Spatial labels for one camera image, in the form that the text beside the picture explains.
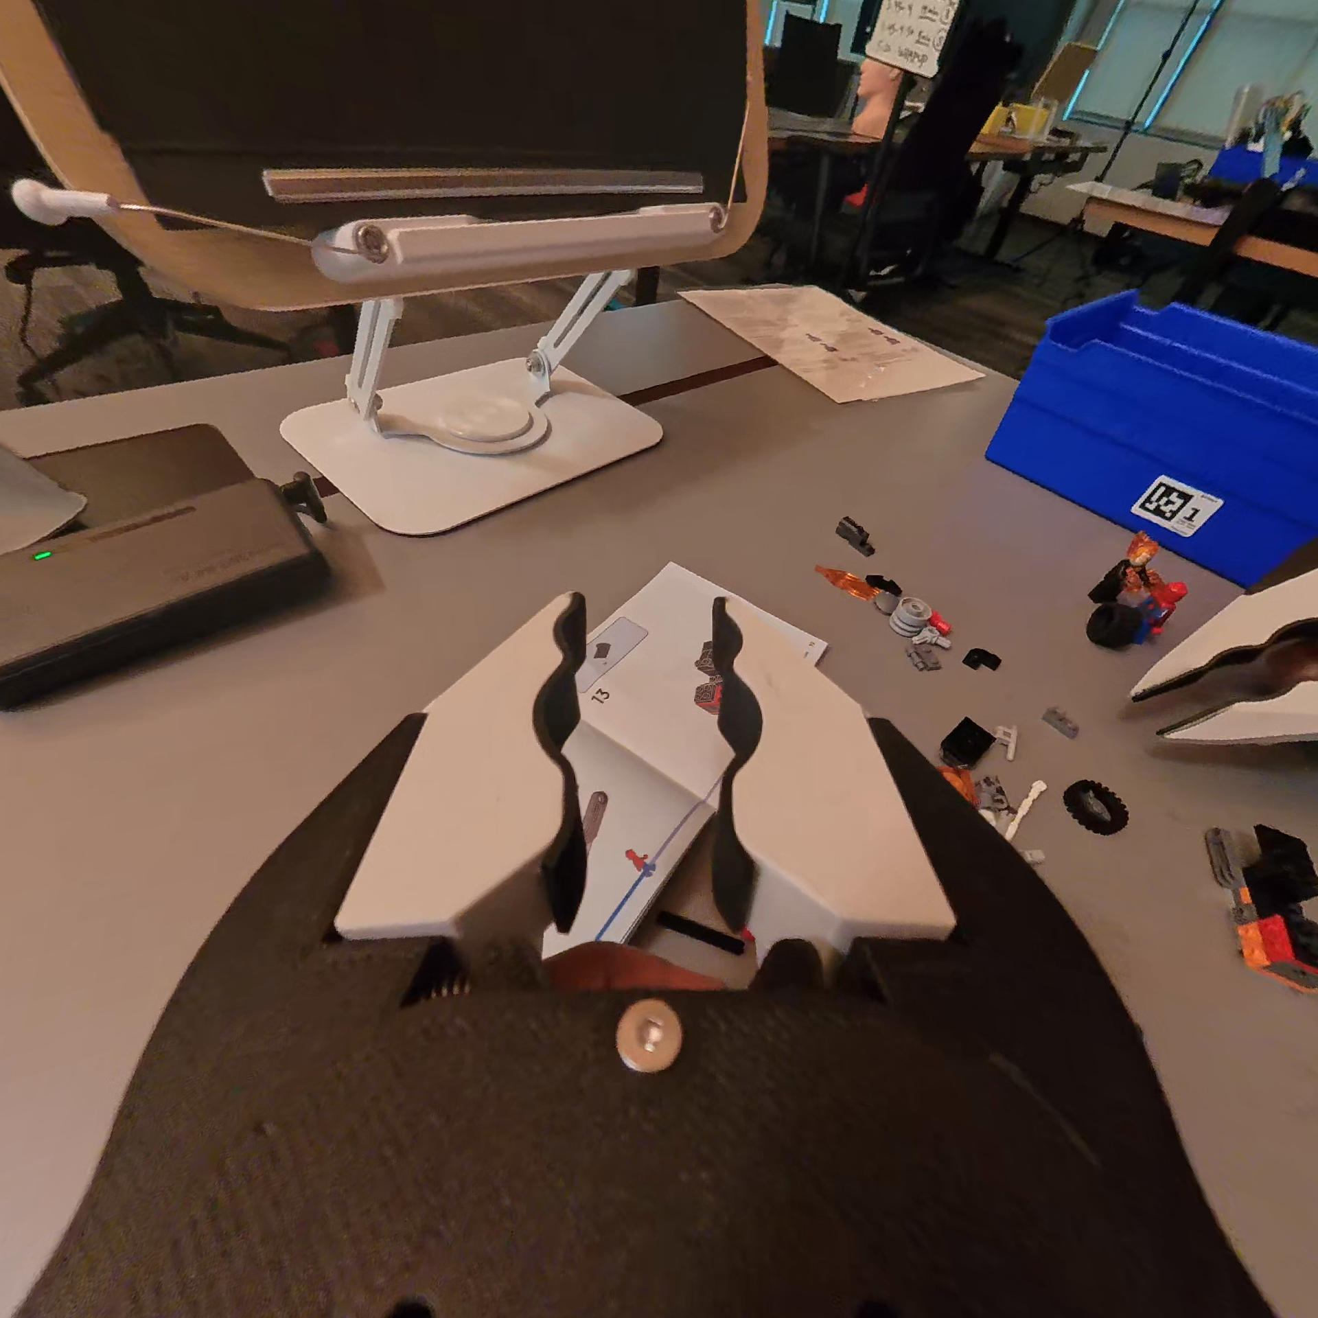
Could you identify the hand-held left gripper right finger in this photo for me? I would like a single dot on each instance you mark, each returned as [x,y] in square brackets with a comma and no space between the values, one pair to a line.
[834,826]

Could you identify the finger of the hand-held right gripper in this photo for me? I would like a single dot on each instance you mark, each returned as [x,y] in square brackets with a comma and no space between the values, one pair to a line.
[1267,716]
[1236,628]

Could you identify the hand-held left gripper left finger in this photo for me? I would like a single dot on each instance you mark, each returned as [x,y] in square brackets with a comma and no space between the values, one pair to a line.
[454,826]

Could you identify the black lego brick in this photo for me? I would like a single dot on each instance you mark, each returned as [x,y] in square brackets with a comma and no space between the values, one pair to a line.
[965,745]

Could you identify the lego instruction booklet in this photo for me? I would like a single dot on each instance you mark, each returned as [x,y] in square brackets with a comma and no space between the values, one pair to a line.
[640,763]

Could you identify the black orange lego vehicle assembly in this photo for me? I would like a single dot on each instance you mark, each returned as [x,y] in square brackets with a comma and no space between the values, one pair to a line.
[1271,928]

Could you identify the red blue lego minifigure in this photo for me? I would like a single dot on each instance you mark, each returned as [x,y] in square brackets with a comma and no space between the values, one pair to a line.
[1164,609]

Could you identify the flame head lego minifigure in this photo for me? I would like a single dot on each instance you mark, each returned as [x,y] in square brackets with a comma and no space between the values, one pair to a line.
[1134,561]

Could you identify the wide black lego wheel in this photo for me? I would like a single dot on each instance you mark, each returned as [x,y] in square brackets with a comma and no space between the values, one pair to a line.
[1110,627]

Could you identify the thin black lego tire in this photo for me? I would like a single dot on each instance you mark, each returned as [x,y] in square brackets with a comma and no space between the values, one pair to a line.
[1117,814]

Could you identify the dark grey lego plate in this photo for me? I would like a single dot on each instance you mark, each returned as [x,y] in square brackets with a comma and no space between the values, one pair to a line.
[923,657]

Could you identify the small grey lego plate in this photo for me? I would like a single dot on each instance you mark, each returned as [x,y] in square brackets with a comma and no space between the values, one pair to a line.
[1061,722]

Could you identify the black curved lego piece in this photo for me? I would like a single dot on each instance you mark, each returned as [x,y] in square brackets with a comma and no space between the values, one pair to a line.
[981,661]

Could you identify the grey lego wheel disc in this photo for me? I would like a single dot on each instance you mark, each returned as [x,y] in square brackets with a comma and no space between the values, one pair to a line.
[912,615]

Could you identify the black lego clip piece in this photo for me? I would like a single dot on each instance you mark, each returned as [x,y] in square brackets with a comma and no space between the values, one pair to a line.
[854,535]

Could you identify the blue plastic bin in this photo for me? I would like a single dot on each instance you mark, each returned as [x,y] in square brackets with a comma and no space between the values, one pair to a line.
[1134,412]

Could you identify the orange transparent flame piece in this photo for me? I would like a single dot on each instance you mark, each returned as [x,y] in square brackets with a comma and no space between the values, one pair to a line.
[851,581]

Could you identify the black power bank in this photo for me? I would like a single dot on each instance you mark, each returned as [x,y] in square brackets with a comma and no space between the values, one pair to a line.
[155,598]

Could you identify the white tablet stand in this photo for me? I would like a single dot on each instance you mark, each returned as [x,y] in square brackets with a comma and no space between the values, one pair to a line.
[576,444]

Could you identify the printed paper sheet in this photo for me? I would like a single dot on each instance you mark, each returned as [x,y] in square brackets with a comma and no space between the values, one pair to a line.
[825,341]

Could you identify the brown wooden desk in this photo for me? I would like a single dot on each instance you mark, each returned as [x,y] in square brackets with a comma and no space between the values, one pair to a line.
[1040,152]

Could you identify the yellow box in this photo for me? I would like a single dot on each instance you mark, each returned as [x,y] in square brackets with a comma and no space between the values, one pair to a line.
[1029,121]

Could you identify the white flat object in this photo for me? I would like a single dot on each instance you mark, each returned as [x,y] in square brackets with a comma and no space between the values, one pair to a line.
[30,505]

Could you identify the pink mannequin head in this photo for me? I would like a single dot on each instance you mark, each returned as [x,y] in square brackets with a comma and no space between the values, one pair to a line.
[879,92]

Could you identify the white handwritten board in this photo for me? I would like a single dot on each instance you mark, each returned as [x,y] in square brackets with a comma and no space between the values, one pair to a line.
[912,36]

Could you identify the white lego bracket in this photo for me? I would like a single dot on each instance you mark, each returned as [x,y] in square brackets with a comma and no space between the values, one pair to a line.
[1007,742]

